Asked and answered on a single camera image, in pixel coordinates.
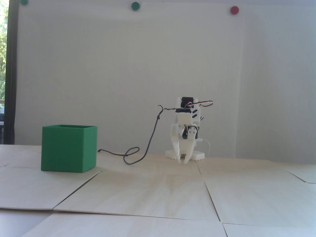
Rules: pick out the red round magnet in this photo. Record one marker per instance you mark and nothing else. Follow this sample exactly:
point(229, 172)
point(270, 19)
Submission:
point(234, 9)

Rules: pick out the green box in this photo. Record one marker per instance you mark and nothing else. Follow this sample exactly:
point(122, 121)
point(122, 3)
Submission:
point(64, 150)

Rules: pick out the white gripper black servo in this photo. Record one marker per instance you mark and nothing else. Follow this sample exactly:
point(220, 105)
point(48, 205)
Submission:
point(184, 138)

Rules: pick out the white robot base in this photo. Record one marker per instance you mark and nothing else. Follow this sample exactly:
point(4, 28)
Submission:
point(198, 156)

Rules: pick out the green round magnet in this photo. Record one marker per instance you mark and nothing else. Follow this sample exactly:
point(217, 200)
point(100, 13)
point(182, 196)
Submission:
point(135, 6)
point(24, 2)

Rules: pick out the dark window frame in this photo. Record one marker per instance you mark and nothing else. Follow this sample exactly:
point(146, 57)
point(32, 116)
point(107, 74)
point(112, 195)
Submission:
point(11, 74)

